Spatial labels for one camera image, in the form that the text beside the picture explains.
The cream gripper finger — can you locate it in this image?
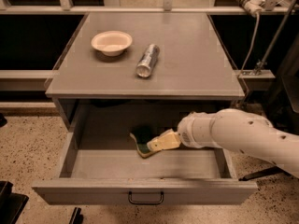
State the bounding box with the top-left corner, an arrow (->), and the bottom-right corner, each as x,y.
147,129 -> 181,151

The green and yellow sponge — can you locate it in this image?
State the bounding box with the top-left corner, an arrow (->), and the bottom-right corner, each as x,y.
130,125 -> 156,159

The grey top drawer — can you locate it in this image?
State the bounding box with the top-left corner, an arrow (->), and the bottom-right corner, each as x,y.
32,101 -> 257,205

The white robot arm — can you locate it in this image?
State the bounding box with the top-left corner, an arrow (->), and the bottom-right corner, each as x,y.
147,108 -> 299,177

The grey cabinet with counter top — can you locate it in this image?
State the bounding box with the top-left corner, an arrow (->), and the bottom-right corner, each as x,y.
46,12 -> 245,125

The silver metal can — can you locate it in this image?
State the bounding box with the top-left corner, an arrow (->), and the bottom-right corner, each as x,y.
136,44 -> 160,78

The black office chair base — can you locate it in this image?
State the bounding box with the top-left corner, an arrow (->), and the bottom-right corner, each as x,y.
239,166 -> 290,181

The white paper bowl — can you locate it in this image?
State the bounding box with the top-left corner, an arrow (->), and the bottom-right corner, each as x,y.
91,31 -> 133,57

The metal clamp stand rod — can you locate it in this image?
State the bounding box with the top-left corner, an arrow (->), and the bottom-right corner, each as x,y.
251,0 -> 297,76

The black object at bottom edge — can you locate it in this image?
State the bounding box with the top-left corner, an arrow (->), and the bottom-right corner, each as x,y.
69,207 -> 83,224

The white power strip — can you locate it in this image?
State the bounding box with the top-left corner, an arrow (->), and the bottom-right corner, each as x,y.
235,0 -> 263,17

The black box bottom left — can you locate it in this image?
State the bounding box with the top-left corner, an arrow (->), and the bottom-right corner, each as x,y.
0,181 -> 29,224

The black drawer handle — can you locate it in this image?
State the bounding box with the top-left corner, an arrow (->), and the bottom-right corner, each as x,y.
128,191 -> 164,205

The grey power cable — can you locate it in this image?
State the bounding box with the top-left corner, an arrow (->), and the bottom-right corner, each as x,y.
240,11 -> 261,77

